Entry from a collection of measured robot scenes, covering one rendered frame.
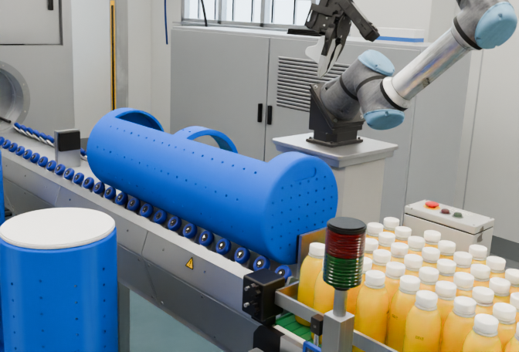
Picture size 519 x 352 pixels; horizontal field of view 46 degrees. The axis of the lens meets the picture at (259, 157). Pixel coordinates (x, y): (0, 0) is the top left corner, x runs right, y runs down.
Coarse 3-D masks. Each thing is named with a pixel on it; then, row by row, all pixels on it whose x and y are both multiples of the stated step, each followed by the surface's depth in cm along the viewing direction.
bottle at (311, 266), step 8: (312, 256) 134; (320, 256) 134; (304, 264) 135; (312, 264) 134; (320, 264) 134; (304, 272) 135; (312, 272) 133; (304, 280) 135; (312, 280) 134; (304, 288) 135; (312, 288) 134; (304, 296) 135; (312, 296) 134; (312, 304) 135; (304, 320) 136
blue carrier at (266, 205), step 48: (96, 144) 202; (144, 144) 184; (192, 144) 172; (144, 192) 185; (192, 192) 164; (240, 192) 151; (288, 192) 150; (336, 192) 163; (240, 240) 156; (288, 240) 153
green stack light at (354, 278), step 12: (324, 252) 98; (324, 264) 98; (336, 264) 96; (348, 264) 96; (360, 264) 97; (324, 276) 98; (336, 276) 96; (348, 276) 96; (360, 276) 97; (348, 288) 97
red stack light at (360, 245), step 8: (328, 232) 96; (336, 232) 96; (328, 240) 97; (336, 240) 95; (344, 240) 95; (352, 240) 95; (360, 240) 95; (328, 248) 97; (336, 248) 96; (344, 248) 95; (352, 248) 95; (360, 248) 96; (336, 256) 96; (344, 256) 95; (352, 256) 95; (360, 256) 96
